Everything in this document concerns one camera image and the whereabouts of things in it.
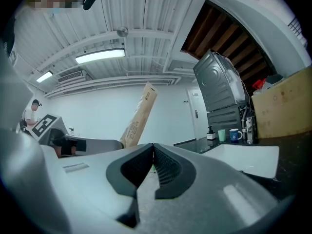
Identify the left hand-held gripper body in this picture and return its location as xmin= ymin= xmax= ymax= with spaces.
xmin=29 ymin=114 xmax=88 ymax=158

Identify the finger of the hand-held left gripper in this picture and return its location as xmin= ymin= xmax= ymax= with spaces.
xmin=63 ymin=135 xmax=124 ymax=156

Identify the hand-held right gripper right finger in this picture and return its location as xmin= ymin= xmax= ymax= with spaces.
xmin=153 ymin=143 xmax=280 ymax=234

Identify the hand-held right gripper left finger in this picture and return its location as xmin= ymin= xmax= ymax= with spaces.
xmin=40 ymin=142 xmax=155 ymax=234

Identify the white rectangular sink basin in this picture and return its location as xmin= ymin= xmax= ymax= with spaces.
xmin=201 ymin=143 xmax=280 ymax=179

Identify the dark sink counter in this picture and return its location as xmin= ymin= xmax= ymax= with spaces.
xmin=173 ymin=130 xmax=312 ymax=201

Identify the red plastic item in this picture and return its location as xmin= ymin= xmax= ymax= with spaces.
xmin=252 ymin=78 xmax=267 ymax=90

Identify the tall narrow cardboard box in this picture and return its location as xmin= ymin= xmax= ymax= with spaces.
xmin=119 ymin=81 xmax=158 ymax=149

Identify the short ceiling light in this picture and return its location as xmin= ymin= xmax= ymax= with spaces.
xmin=36 ymin=70 xmax=54 ymax=83

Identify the ceiling air conditioner vent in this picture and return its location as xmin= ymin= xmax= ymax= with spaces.
xmin=57 ymin=70 xmax=87 ymax=83

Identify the black and white soap dispenser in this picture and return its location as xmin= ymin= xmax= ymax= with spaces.
xmin=206 ymin=125 xmax=217 ymax=141

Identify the blue mug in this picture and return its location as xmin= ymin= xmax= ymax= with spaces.
xmin=229 ymin=128 xmax=244 ymax=144

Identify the dark grey washing machine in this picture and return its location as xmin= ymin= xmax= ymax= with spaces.
xmin=206 ymin=105 xmax=247 ymax=142

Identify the white water valve unit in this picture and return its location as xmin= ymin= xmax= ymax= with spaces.
xmin=240 ymin=106 xmax=255 ymax=145

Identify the white door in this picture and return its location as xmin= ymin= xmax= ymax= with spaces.
xmin=186 ymin=86 xmax=209 ymax=141

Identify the long ceiling light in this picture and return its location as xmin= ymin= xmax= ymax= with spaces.
xmin=75 ymin=48 xmax=126 ymax=65

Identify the large brown cardboard box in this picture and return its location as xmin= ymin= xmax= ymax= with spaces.
xmin=251 ymin=66 xmax=312 ymax=139

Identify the round silver ceiling fixture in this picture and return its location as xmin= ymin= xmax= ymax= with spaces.
xmin=116 ymin=26 xmax=129 ymax=38

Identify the black window grille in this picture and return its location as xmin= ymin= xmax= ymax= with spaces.
xmin=287 ymin=15 xmax=308 ymax=46

